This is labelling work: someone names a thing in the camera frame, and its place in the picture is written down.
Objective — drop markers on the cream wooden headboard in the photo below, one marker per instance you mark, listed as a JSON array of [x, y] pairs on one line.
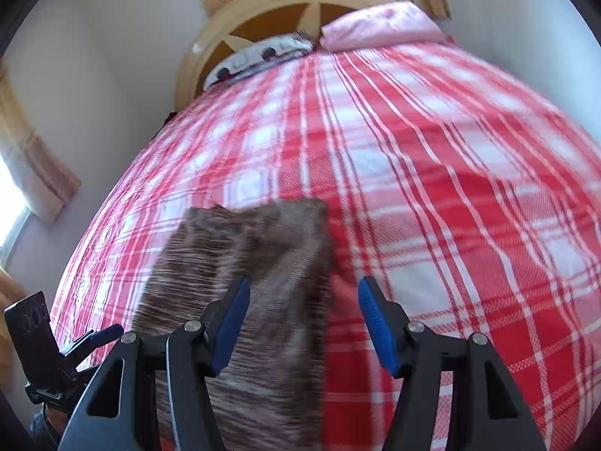
[[202, 51]]

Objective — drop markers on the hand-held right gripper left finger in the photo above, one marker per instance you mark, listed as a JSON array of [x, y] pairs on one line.
[[230, 331]]

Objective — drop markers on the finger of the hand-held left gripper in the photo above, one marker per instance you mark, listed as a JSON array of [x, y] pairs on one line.
[[105, 333]]

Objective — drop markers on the white patterned pillow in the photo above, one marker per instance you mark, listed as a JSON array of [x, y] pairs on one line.
[[258, 56]]

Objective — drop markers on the brown knit sweater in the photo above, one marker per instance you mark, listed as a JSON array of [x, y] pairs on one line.
[[263, 291]]

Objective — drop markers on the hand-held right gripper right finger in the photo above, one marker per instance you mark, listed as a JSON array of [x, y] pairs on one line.
[[375, 326]]

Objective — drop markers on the person's left hand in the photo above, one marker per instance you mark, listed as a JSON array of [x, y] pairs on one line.
[[56, 418]]

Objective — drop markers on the red plaid blanket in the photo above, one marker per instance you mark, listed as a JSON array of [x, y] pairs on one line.
[[446, 197]]

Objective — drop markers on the pink pillow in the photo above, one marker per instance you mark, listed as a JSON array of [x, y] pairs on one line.
[[380, 26]]

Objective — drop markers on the tan side curtain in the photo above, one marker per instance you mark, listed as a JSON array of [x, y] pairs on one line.
[[37, 164]]

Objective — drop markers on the side window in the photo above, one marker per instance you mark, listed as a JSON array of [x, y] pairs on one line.
[[11, 206]]

